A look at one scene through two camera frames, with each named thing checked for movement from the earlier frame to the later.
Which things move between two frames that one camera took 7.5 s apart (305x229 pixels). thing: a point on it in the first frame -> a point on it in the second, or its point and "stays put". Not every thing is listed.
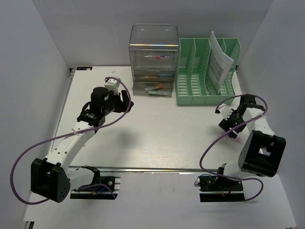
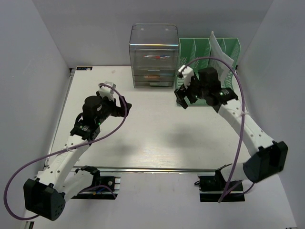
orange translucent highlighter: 151,77 stays put
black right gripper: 226,125 -> 181,93
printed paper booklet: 219,64 stays put
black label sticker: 84,68 stays put
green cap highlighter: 157,93 -> 155,84
